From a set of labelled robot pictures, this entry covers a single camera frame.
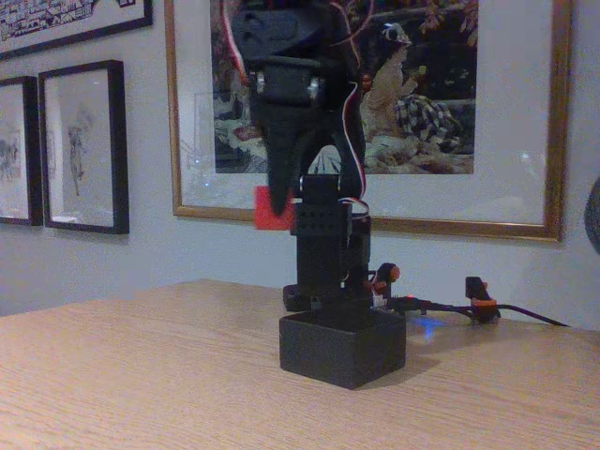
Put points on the black clamp round orange knob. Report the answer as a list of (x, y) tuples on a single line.
[(386, 276)]

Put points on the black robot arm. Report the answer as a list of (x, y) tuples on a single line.
[(328, 253)]

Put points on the black box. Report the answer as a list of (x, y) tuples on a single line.
[(342, 347)]

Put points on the motor controller board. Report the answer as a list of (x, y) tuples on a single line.
[(382, 300)]

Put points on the black framed figure sketch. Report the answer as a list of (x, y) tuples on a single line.
[(84, 145)]

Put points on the black framed line print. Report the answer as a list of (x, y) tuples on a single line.
[(70, 19)]

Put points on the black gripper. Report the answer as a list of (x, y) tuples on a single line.
[(285, 89)]

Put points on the red cube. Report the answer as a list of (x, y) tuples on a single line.
[(267, 215)]

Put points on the black framed faint drawing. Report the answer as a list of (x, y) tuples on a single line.
[(14, 150)]

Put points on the gold framed painting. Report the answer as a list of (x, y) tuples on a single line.
[(511, 140)]

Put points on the dark round object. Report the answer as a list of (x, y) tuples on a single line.
[(594, 215)]

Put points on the black clamp orange band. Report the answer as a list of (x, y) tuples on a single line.
[(480, 300)]

